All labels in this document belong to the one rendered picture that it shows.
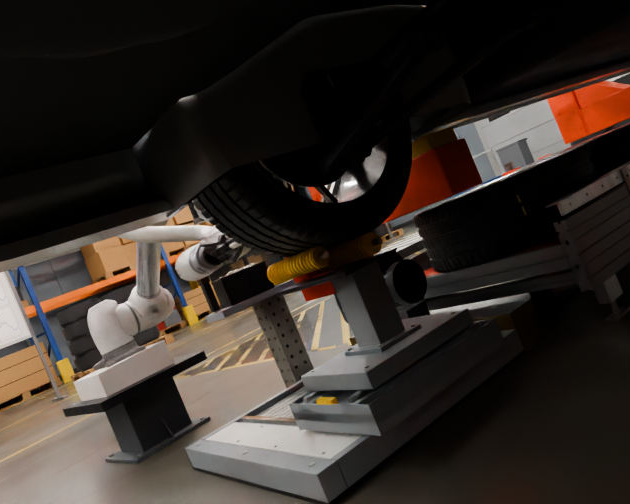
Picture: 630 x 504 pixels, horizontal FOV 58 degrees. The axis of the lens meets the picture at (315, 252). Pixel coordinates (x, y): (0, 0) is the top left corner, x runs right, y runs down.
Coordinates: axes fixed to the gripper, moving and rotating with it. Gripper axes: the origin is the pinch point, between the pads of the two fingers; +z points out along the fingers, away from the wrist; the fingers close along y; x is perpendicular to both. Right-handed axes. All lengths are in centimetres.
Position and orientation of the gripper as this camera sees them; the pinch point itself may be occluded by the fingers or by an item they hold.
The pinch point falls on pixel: (238, 240)
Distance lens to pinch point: 156.4
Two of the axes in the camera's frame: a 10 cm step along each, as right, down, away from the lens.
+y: -8.0, -4.3, -4.2
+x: 2.6, -8.8, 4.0
